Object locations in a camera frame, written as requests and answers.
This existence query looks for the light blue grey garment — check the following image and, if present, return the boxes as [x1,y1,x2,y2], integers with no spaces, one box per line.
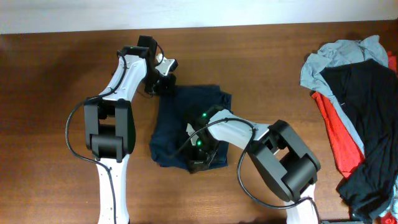
[300,35,388,152]

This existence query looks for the dark navy blue shorts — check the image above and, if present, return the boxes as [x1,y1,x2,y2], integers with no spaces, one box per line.
[149,85,232,173]

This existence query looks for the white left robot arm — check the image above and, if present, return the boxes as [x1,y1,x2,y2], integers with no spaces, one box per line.
[83,35,178,223]

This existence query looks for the red garment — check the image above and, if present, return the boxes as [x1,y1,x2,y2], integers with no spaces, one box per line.
[311,51,398,179]

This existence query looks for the black garment in pile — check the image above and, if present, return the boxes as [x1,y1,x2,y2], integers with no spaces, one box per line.
[320,59,397,223]

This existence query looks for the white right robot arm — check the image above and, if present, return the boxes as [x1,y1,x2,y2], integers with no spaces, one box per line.
[179,105,321,223]

